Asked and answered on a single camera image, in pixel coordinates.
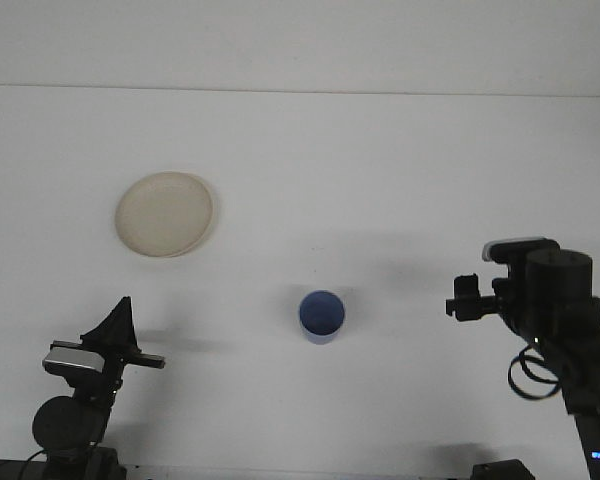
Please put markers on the pale blue cup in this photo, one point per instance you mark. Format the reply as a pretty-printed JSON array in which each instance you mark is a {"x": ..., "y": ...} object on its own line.
[{"x": 322, "y": 312}]

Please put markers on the pale round plate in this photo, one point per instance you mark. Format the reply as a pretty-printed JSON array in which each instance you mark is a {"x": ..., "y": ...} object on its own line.
[{"x": 165, "y": 215}]

